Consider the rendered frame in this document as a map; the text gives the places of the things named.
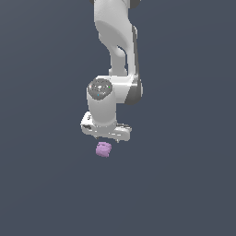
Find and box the small purple block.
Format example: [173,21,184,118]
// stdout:
[95,141,112,159]

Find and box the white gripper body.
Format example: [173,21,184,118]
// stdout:
[79,111,133,143]

